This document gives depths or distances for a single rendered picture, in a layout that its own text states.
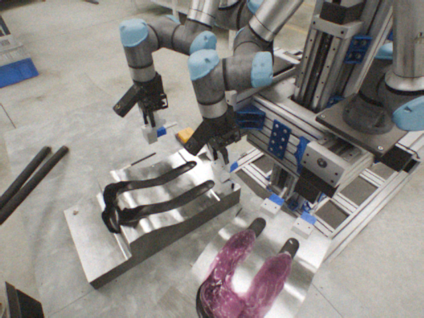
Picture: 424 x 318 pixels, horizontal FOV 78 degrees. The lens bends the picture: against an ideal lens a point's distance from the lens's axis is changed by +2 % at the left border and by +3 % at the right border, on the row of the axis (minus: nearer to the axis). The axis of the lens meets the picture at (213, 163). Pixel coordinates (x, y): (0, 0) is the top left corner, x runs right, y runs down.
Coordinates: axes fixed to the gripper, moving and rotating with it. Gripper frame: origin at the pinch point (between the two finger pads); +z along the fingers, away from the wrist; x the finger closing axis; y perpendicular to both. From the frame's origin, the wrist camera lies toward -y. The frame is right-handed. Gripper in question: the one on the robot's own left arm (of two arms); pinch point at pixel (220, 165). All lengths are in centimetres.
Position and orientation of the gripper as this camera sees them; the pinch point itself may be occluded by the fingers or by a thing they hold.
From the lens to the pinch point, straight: 83.3
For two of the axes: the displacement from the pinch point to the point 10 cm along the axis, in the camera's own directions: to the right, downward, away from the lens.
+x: -5.6, -5.1, 6.6
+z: 1.9, 6.9, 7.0
